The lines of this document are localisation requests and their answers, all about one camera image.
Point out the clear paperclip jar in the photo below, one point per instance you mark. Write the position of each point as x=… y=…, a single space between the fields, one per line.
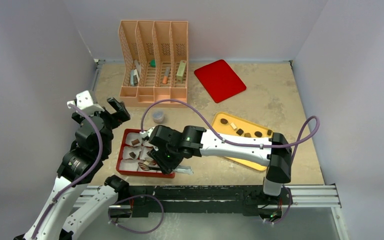
x=158 y=117

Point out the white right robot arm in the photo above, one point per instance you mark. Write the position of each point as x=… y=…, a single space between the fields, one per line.
x=272 y=153

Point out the brown chocolate piece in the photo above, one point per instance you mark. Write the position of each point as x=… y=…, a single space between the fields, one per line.
x=135 y=142

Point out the dark round chocolate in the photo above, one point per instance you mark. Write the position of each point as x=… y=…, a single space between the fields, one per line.
x=223 y=121

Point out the red flat lid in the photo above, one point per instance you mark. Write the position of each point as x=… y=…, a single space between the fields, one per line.
x=220 y=80

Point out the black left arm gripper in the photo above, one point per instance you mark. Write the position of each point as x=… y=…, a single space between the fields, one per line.
x=121 y=116

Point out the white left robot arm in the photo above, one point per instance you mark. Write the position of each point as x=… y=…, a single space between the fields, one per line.
x=91 y=146

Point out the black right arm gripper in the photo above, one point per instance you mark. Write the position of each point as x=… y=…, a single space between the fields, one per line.
x=163 y=160

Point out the white chocolate bar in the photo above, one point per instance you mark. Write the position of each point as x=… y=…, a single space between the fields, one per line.
x=233 y=126

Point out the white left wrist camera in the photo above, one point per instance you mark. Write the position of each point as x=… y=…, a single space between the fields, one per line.
x=87 y=102

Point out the metal tongs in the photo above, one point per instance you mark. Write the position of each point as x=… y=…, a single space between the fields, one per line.
x=153 y=167

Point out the red chocolate box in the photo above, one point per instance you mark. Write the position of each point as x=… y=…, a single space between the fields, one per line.
x=129 y=156

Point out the yellow tray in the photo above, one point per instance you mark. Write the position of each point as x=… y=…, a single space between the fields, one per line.
x=245 y=127

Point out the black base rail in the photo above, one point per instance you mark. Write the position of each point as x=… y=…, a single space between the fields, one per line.
x=248 y=200

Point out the pink plastic desk organizer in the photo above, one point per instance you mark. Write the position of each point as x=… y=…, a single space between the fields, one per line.
x=156 y=58

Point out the green small carton box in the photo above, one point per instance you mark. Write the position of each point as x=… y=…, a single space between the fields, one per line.
x=181 y=70

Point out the grey stapler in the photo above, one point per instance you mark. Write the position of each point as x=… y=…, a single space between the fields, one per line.
x=134 y=78

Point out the green eraser block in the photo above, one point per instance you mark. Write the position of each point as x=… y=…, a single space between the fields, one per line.
x=152 y=63

